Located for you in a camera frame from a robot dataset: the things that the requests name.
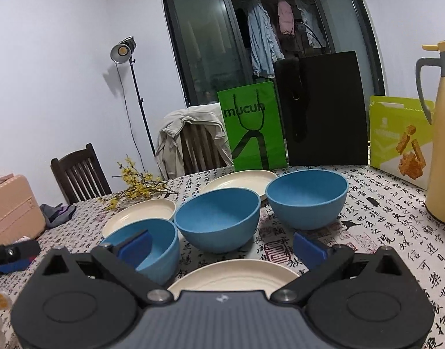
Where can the hanging pink jacket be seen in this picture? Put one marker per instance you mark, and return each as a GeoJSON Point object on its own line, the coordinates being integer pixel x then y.
{"type": "Point", "coordinates": [286, 16]}

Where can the wooden chair under jacket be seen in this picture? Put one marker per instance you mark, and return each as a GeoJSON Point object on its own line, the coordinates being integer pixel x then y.
{"type": "Point", "coordinates": [193, 145]}

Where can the beige jacket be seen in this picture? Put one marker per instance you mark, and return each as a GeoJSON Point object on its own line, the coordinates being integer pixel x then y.
{"type": "Point", "coordinates": [171, 141]}

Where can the dark wooden chair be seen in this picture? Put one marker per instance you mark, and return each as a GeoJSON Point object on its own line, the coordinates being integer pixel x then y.
{"type": "Point", "coordinates": [75, 158]}

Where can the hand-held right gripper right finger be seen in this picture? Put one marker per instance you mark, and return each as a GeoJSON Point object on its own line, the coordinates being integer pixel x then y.
{"type": "Point", "coordinates": [309, 249]}

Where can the hanging light blue shirt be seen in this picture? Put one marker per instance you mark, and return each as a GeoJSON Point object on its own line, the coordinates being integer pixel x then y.
{"type": "Point", "coordinates": [262, 36]}

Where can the blue bowl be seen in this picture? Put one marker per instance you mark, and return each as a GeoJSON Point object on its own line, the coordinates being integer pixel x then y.
{"type": "Point", "coordinates": [162, 247]}
{"type": "Point", "coordinates": [215, 218]}
{"type": "Point", "coordinates": [306, 196]}

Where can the cream plate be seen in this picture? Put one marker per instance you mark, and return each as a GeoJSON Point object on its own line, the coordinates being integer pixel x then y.
{"type": "Point", "coordinates": [229, 278]}
{"type": "Point", "coordinates": [142, 211]}
{"type": "Point", "coordinates": [240, 181]}

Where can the yellow flower branch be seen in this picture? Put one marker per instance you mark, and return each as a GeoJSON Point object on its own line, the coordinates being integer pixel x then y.
{"type": "Point", "coordinates": [135, 185]}

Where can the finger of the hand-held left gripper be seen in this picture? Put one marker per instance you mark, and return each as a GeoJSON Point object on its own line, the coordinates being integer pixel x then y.
{"type": "Point", "coordinates": [11, 266]}

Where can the green paper bag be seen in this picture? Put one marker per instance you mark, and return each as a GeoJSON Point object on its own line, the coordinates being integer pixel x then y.
{"type": "Point", "coordinates": [273, 134]}

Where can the black paper bag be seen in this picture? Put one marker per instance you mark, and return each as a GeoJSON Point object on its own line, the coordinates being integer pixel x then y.
{"type": "Point", "coordinates": [335, 116]}

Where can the gold thermos jug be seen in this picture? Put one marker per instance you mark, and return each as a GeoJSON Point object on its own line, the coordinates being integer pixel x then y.
{"type": "Point", "coordinates": [442, 134]}

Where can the hanging white shirt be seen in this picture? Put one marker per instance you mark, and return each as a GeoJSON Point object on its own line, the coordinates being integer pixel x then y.
{"type": "Point", "coordinates": [306, 18]}

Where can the dark framed glass door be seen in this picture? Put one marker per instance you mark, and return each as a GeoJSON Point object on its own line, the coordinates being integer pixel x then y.
{"type": "Point", "coordinates": [204, 43]}

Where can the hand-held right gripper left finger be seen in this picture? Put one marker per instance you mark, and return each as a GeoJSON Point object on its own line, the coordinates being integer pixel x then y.
{"type": "Point", "coordinates": [135, 249]}

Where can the grey purple cloth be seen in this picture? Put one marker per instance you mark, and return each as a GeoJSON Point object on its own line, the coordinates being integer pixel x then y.
{"type": "Point", "coordinates": [57, 215]}

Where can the yellow-green snack box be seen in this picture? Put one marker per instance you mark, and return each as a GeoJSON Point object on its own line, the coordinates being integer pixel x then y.
{"type": "Point", "coordinates": [386, 145]}

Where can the pink hard-shell case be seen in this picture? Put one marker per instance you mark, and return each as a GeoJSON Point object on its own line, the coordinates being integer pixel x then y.
{"type": "Point", "coordinates": [11, 211]}

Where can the studio lamp on stand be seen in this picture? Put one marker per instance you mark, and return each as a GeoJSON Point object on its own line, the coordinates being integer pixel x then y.
{"type": "Point", "coordinates": [122, 51]}

